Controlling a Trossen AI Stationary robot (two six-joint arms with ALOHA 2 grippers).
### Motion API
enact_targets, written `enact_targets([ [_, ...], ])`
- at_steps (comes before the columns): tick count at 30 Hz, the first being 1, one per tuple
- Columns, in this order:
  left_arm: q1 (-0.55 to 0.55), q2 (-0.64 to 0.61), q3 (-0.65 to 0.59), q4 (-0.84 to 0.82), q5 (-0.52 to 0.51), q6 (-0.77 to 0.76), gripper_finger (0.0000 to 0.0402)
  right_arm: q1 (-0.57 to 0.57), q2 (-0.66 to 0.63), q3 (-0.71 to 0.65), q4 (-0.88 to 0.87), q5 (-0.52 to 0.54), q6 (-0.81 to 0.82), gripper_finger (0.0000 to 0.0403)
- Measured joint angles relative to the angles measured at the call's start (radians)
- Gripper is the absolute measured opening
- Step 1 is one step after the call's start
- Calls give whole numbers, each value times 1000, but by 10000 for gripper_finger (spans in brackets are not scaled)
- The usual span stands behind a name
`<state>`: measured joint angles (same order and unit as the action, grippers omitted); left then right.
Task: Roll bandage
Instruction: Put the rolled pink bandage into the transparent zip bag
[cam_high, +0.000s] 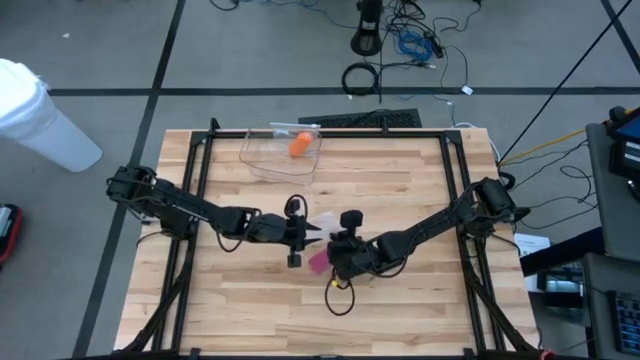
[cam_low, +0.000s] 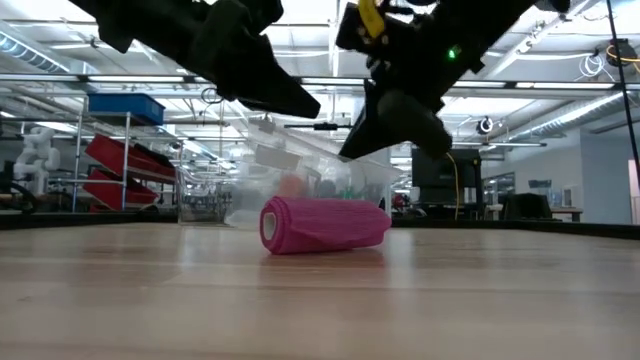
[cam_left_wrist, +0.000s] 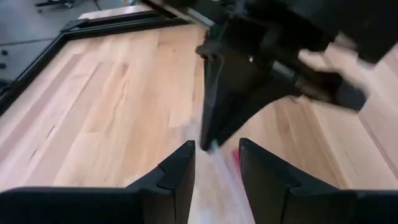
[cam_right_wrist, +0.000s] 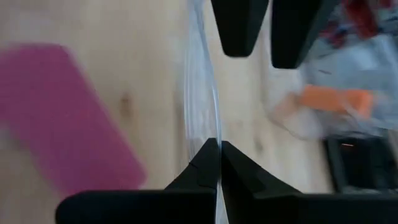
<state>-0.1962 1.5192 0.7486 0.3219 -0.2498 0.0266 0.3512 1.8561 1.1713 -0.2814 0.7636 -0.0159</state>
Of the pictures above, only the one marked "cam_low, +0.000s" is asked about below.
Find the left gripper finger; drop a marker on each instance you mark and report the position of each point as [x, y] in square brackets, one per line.
[280, 100]

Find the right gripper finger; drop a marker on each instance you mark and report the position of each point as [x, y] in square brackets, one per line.
[365, 140]
[415, 125]

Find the clear plastic zip bag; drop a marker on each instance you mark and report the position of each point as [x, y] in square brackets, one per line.
[300, 165]

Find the orange elastic bandage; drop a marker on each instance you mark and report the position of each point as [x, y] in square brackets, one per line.
[292, 186]

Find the pink elastic bandage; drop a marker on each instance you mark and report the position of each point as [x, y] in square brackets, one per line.
[325, 225]

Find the clear plastic container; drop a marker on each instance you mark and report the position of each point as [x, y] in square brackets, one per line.
[200, 205]

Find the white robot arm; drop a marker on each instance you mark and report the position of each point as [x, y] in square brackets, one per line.
[37, 155]

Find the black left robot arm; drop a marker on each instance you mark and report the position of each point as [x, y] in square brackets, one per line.
[125, 20]

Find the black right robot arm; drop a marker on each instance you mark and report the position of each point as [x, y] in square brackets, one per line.
[500, 25]

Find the black monitor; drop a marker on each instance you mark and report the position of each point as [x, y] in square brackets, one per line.
[465, 180]

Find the long ceiling light bar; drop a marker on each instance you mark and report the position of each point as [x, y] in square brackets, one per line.
[140, 78]

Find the blue storage bin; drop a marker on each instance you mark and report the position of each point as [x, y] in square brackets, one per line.
[125, 107]

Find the metal shelf rack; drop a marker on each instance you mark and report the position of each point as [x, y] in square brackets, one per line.
[127, 122]

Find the black office chair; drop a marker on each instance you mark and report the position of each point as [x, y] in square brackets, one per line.
[525, 207]

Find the large red storage bin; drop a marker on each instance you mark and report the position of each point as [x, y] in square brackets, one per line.
[110, 152]

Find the wooden desk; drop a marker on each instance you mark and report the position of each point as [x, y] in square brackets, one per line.
[567, 212]

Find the small red storage bin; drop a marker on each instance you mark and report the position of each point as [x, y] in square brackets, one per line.
[107, 192]

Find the thin black pole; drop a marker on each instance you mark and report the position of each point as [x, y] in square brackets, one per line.
[624, 85]

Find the black gantry frame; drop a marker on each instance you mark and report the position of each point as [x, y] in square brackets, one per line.
[325, 126]

